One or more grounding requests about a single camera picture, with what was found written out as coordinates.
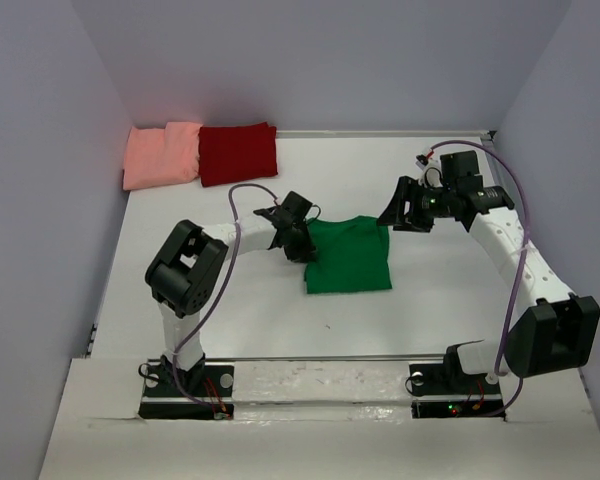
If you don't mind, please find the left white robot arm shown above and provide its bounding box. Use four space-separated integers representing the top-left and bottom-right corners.
145 183 316 402

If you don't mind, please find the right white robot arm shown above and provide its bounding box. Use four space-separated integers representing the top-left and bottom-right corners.
377 151 600 392

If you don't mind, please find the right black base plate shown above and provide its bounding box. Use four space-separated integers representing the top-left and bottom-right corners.
405 363 505 419

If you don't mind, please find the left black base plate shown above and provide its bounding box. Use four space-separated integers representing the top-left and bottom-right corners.
138 361 235 421

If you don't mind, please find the green t shirt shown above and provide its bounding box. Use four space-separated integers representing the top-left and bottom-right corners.
304 216 392 295

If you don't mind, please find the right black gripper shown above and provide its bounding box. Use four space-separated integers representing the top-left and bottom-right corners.
375 175 456 233

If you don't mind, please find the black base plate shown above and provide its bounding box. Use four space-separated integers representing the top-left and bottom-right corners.
138 361 235 421
405 363 505 419

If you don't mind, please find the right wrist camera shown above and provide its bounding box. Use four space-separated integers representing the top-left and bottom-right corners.
416 149 443 188

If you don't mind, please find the folded red t shirt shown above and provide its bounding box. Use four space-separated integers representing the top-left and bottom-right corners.
199 122 278 187

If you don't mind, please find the folded pink t shirt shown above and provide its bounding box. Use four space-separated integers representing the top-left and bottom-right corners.
123 122 202 191

